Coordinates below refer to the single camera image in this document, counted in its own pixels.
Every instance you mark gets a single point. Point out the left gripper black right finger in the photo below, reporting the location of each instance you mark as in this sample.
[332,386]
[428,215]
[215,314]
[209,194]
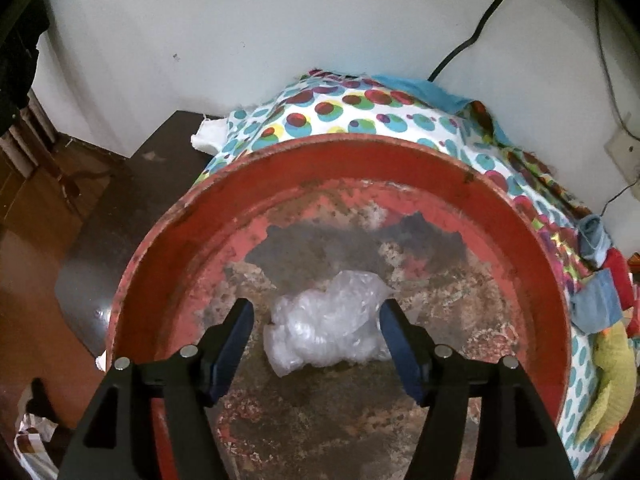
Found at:
[517,438]

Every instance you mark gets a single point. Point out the blue cloth under sheet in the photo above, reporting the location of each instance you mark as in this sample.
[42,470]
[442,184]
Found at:
[450,103]

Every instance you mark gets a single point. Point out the colourful polka dot bedsheet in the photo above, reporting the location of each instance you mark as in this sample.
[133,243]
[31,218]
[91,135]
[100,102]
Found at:
[324,102]

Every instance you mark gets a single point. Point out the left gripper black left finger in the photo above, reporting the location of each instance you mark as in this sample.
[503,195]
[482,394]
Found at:
[144,415]

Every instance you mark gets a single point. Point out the white wall socket plate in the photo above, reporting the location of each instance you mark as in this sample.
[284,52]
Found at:
[624,152]

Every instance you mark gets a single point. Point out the white plastic bag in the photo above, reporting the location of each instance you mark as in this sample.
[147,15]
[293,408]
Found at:
[324,327]

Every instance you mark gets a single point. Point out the yellow knitted duck toy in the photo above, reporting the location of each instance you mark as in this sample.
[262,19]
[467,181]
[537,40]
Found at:
[614,358]

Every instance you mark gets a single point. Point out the red folded cloth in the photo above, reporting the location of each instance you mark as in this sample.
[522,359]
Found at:
[616,263]

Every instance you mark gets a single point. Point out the light blue folded sock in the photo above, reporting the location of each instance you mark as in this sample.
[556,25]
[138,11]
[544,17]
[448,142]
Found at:
[596,306]

